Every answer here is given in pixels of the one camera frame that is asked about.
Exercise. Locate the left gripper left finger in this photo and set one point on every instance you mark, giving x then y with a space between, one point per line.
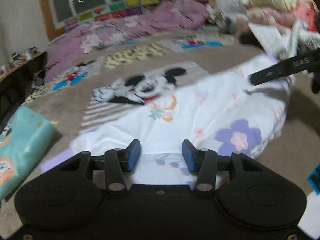
117 161

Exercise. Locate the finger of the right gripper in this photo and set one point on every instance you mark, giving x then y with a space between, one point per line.
307 62

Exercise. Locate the cluttered dark side table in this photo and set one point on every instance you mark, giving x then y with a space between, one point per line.
16 85

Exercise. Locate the purple floral duvet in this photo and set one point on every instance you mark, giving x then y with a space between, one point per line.
88 38

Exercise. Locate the pink red blanket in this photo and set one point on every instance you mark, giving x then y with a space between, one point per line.
285 19

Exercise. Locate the white grey clothes pile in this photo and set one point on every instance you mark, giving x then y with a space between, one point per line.
225 13

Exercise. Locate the alphabet foam headboard panel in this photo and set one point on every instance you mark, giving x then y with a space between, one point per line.
129 8

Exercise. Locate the white quilted cloth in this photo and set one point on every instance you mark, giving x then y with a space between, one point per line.
269 38

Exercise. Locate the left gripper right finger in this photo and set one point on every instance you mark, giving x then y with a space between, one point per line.
203 164

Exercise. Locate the white floral purple-trim jacket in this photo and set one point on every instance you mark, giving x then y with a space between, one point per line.
222 112

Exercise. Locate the teal folded kids sweater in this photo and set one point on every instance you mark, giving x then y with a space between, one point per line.
23 144

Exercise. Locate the folded grey white blanket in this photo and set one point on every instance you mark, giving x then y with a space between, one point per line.
296 41

